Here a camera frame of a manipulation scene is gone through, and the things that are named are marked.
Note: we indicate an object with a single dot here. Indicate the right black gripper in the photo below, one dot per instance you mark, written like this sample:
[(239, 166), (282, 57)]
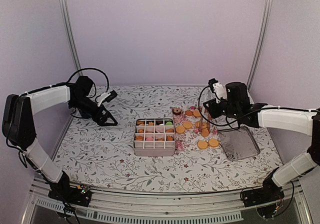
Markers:
[(212, 111)]

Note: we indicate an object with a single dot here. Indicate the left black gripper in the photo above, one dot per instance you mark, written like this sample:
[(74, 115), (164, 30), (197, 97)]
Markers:
[(101, 121)]

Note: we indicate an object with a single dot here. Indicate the metal serving tongs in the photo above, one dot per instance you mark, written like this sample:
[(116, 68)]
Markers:
[(205, 125)]

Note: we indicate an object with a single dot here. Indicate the orange swirl cookie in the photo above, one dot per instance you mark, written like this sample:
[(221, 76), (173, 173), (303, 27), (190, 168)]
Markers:
[(140, 123)]

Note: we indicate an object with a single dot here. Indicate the green round cookie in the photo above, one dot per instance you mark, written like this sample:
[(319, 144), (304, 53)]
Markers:
[(168, 123)]

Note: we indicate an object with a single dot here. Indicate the metal tin with white dividers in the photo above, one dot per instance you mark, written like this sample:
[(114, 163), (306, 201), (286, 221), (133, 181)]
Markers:
[(164, 144)]

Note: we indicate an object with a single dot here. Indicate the brown flower cookie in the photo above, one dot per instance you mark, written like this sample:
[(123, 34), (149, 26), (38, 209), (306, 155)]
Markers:
[(159, 123)]

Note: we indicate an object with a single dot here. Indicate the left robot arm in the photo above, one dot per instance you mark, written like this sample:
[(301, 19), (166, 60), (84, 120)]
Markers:
[(32, 122)]

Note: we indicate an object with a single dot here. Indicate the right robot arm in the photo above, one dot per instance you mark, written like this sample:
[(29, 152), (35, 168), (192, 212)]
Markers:
[(232, 101)]

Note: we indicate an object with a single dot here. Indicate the dark blue cup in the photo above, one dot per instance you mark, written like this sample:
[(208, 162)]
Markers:
[(82, 115)]

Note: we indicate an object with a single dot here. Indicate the floral tablecloth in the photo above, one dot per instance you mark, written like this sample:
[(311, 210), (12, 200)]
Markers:
[(104, 156)]

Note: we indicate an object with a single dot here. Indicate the chocolate donut cookie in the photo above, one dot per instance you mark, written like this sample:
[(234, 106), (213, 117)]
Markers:
[(177, 111)]

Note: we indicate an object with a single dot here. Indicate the silver tin lid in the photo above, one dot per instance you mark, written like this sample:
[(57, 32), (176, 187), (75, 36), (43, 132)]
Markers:
[(238, 144)]

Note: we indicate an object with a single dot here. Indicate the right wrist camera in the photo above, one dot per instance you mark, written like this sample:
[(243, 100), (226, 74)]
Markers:
[(218, 90)]

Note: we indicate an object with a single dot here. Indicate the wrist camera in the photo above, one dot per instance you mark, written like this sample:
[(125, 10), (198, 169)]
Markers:
[(218, 90), (106, 97)]

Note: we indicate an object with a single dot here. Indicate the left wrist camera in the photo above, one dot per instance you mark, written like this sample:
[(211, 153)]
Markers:
[(106, 97)]

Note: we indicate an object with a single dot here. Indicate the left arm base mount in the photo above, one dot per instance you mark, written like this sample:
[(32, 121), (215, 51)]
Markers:
[(80, 196)]

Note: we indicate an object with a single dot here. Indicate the aluminium front rail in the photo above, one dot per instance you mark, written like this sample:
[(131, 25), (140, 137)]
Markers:
[(115, 206)]

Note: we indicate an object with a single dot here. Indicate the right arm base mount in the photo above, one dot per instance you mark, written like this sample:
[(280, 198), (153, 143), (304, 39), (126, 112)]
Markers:
[(257, 196)]

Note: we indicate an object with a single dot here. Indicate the right aluminium frame post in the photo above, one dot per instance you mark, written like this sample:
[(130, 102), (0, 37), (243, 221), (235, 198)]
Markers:
[(260, 42)]

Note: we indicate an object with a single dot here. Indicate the aluminium frame post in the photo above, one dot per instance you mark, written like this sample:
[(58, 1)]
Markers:
[(260, 42), (69, 33)]

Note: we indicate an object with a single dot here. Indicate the left aluminium frame post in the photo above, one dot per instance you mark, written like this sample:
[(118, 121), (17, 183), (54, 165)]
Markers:
[(69, 33)]

